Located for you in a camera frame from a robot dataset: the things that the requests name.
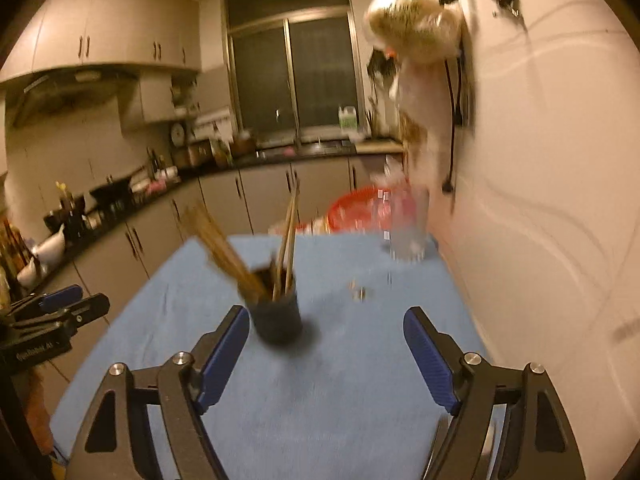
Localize black wok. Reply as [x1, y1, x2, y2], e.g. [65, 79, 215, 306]
[89, 170, 146, 206]

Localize dark hanging object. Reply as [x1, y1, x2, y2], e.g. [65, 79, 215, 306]
[367, 50, 396, 78]

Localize large white bowl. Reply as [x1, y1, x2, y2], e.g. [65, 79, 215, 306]
[30, 225, 68, 267]

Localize red plastic basket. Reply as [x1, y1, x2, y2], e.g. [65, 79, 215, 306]
[327, 186, 401, 233]

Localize bunch of wooden chopsticks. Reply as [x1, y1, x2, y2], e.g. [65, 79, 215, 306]
[182, 175, 301, 303]

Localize kitchen window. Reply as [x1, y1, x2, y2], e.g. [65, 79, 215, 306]
[222, 0, 366, 141]

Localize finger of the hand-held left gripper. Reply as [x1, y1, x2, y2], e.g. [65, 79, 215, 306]
[30, 294, 111, 333]
[10, 284, 83, 316]

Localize range hood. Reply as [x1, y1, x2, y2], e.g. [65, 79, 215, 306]
[10, 67, 138, 128]

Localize blue table cloth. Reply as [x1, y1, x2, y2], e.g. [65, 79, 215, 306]
[50, 232, 493, 480]

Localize small white bowl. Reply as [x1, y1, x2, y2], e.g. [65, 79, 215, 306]
[17, 257, 41, 286]

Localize black cable with plug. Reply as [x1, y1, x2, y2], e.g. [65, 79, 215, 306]
[441, 55, 468, 195]

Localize white hanging plastic bag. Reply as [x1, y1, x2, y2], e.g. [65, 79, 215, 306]
[390, 57, 473, 191]

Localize white wall cabinets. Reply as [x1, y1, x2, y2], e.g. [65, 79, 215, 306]
[0, 0, 203, 86]

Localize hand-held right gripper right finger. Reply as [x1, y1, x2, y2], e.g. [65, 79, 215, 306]
[402, 306, 586, 480]

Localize clear plastic pitcher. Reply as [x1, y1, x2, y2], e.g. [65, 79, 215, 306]
[382, 180, 431, 263]

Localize black stove pot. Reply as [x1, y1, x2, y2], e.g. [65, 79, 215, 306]
[44, 205, 88, 238]

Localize yellow cap oil bottle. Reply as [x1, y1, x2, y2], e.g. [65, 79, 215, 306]
[55, 182, 73, 221]

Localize brown sauce bottle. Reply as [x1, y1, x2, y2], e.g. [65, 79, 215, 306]
[0, 220, 28, 291]

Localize hanging bag of noodles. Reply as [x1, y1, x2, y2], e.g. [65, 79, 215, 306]
[363, 0, 463, 63]

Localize black kitchen countertop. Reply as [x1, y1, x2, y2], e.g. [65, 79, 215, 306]
[15, 142, 406, 301]

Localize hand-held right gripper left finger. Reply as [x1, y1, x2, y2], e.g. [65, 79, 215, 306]
[65, 305, 251, 480]

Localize black utensil holder cup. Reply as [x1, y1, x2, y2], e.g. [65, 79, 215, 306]
[239, 267, 303, 346]

